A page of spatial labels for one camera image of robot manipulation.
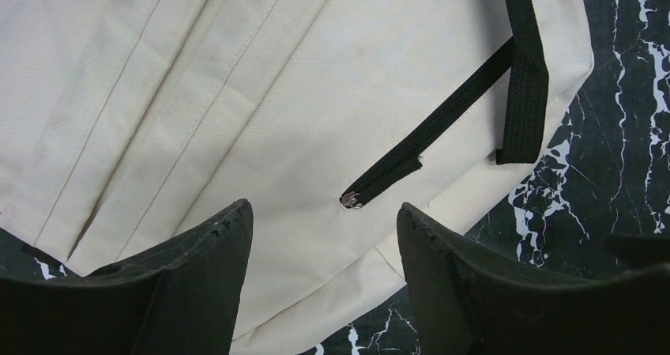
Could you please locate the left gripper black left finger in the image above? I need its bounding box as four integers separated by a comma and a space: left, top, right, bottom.
1, 199, 254, 354

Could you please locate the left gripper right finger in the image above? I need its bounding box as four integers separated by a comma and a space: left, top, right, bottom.
397, 203, 669, 354

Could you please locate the beige canvas backpack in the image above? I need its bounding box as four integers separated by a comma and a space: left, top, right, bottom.
1, 0, 593, 354

